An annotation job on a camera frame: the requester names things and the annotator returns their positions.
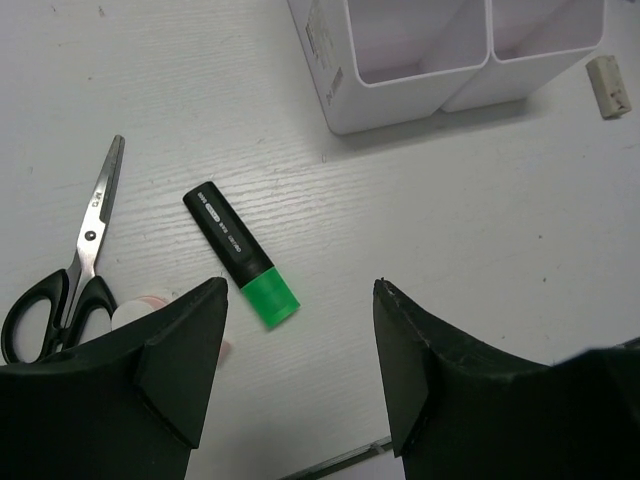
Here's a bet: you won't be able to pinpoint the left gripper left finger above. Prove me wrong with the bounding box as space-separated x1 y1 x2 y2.
1 277 228 479

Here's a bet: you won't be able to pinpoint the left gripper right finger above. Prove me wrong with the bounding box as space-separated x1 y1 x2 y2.
373 279 639 479

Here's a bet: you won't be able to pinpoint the green highlighter marker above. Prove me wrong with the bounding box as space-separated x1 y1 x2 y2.
183 181 300 329

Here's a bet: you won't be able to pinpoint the grey white eraser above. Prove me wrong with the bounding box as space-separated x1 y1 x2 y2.
586 55 632 120

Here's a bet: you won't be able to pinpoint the left white organizer bin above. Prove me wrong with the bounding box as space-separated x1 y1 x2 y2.
288 0 490 135

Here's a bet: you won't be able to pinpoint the white organizer bin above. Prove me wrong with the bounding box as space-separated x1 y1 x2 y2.
442 0 606 113
288 0 490 135

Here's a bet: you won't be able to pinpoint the right white organizer bin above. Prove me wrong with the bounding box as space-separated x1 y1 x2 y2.
442 0 606 113

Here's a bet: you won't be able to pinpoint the black handled scissors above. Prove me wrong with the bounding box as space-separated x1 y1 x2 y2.
1 135 125 364

